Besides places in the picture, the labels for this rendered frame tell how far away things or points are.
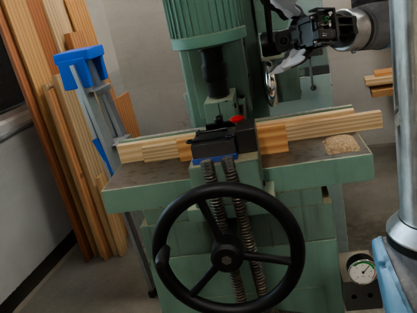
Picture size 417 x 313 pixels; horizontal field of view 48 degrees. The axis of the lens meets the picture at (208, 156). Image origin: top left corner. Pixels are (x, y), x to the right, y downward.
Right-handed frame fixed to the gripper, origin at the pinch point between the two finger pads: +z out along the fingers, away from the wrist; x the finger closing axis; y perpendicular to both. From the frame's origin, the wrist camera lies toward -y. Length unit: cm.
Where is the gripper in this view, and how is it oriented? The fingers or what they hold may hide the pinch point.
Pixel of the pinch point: (261, 35)
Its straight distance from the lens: 95.7
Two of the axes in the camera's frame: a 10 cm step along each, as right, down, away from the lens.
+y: 5.2, -0.3, -8.6
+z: -8.4, 1.6, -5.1
